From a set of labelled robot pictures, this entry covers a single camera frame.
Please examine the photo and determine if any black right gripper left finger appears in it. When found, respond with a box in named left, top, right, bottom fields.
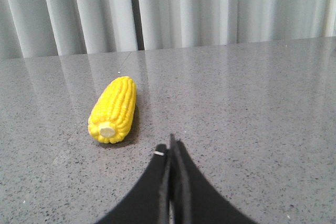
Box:
left=97, top=144, right=170, bottom=223

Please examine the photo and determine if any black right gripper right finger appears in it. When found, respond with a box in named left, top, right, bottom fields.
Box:
left=170, top=134, right=255, bottom=223

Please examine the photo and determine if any yellow corn cob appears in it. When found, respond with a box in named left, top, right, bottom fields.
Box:
left=88, top=76, right=137, bottom=144

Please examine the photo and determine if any grey pleated curtain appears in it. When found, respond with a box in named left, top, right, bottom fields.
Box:
left=1, top=0, right=335, bottom=59

